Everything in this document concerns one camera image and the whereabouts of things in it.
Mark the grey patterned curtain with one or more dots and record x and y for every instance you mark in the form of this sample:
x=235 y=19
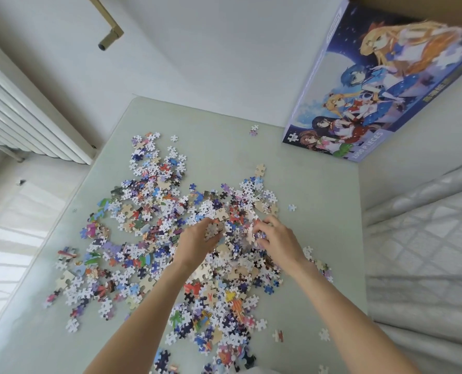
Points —
x=429 y=268

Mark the white radiator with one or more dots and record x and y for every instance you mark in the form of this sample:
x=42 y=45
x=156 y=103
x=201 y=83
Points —
x=28 y=120

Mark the brass wall fixture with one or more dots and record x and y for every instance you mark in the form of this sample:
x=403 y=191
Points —
x=114 y=33

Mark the person's right forearm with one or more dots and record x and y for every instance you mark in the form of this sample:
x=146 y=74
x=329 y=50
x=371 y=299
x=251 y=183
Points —
x=351 y=327

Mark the person's left hand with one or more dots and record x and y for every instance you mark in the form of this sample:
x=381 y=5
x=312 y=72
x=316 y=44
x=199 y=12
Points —
x=194 y=245

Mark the person's left forearm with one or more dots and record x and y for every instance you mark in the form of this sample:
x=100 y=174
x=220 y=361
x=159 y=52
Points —
x=137 y=327

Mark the pile of puzzle pieces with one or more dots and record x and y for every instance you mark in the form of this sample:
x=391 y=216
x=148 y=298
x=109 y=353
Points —
x=157 y=198

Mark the cartoon print puzzle box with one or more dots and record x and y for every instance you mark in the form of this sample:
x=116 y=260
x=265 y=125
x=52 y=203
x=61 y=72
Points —
x=351 y=93

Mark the person's right hand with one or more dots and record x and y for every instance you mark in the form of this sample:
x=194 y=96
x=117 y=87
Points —
x=285 y=249

